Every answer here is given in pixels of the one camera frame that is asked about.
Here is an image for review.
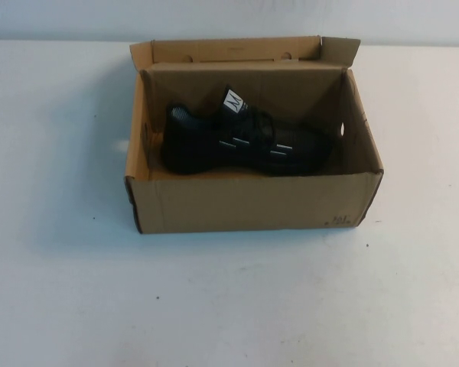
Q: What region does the black knit sneaker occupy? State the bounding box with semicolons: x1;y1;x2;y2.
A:
162;84;332;179

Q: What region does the brown cardboard shoe box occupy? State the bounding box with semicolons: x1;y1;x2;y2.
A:
124;35;386;234

